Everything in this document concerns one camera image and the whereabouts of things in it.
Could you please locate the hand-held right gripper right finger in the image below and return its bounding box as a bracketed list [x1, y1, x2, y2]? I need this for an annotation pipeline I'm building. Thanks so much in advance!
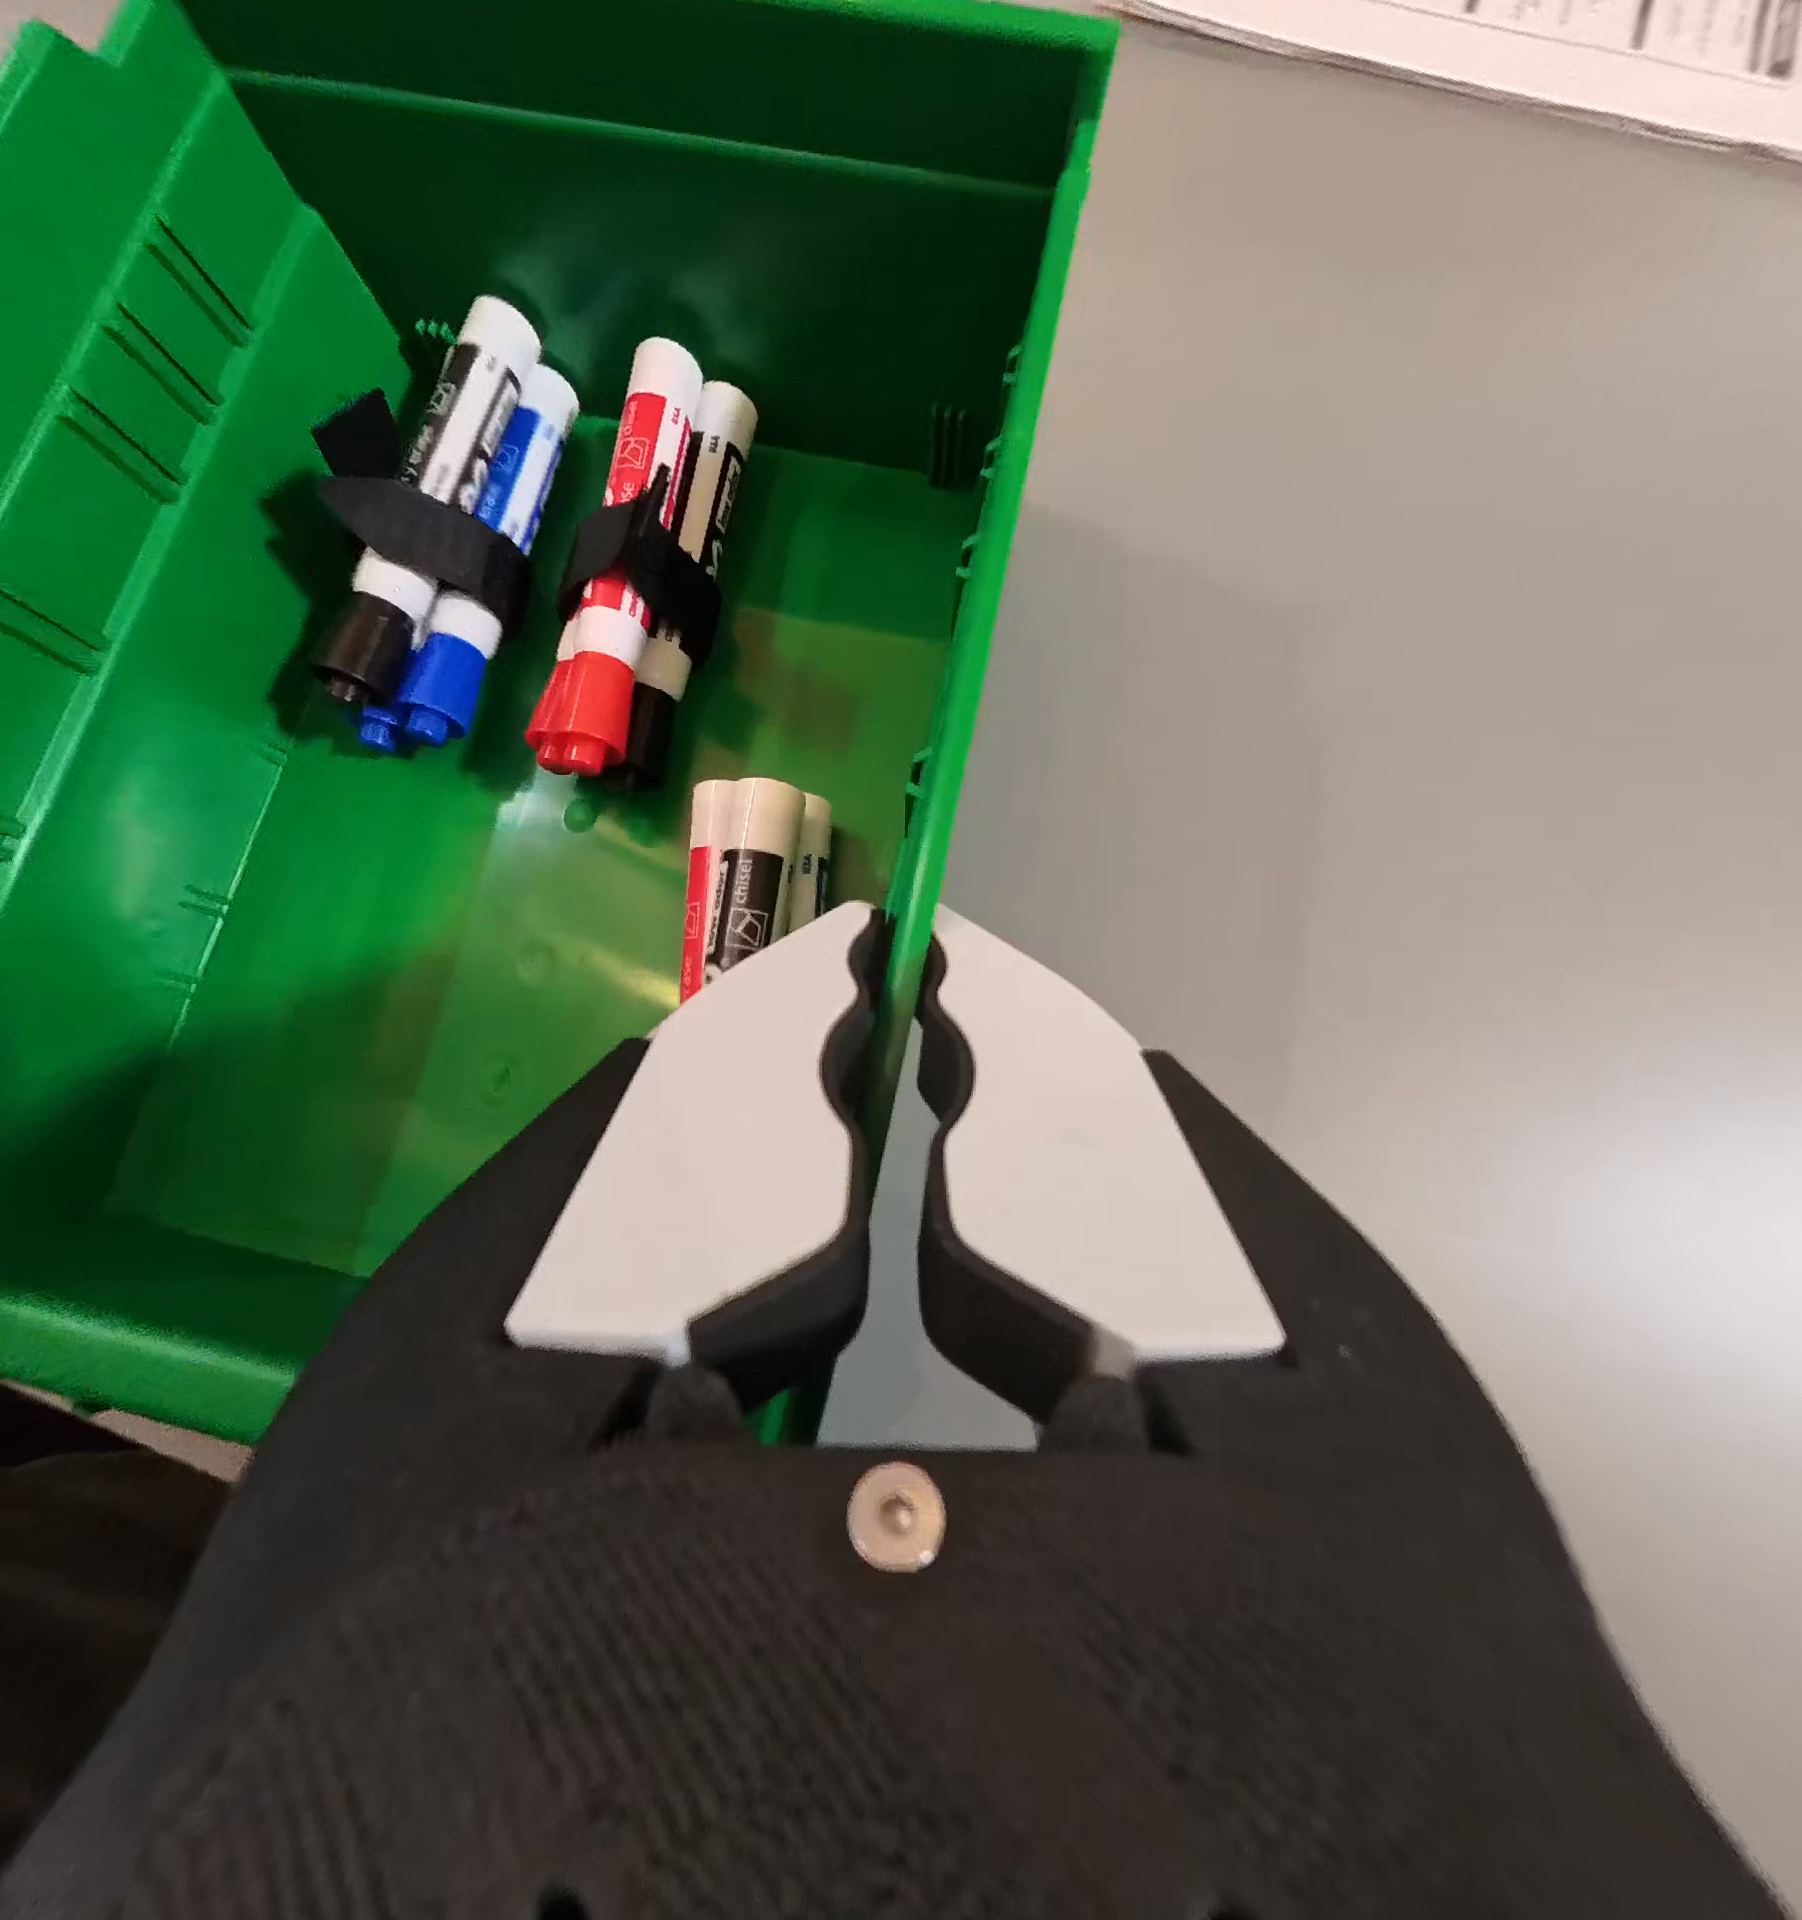
[915, 909, 1283, 1413]

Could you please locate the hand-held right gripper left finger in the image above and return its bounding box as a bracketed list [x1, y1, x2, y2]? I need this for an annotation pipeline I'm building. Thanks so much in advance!
[504, 901, 892, 1402]

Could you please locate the red dry erase marker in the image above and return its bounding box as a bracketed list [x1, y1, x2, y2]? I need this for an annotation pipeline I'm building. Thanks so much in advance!
[553, 575, 654, 673]
[528, 334, 704, 776]
[680, 776, 749, 1003]

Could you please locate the black dry erase marker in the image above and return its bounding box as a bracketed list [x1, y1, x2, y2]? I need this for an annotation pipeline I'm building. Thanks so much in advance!
[599, 379, 760, 788]
[706, 776, 810, 984]
[315, 298, 546, 708]

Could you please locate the green plastic bin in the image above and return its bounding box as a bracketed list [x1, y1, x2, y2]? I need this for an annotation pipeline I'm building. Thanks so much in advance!
[0, 0, 1118, 1449]

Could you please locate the laminated paper sheet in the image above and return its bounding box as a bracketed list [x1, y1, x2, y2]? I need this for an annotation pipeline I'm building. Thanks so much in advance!
[1113, 0, 1802, 169]

